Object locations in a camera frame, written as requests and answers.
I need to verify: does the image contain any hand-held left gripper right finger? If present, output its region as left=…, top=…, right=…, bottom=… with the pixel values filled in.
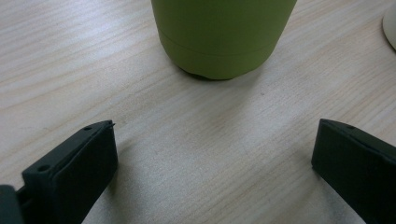
left=310, top=118, right=396, bottom=224

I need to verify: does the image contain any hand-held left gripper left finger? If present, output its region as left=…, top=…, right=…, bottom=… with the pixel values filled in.
left=21, top=119, right=120, bottom=224

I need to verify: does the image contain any green bottle with white cap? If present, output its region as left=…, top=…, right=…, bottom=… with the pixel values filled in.
left=150, top=0, right=298, bottom=81

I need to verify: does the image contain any white tumbler with straw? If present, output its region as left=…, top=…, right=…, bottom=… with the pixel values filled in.
left=382, top=2, right=396, bottom=51

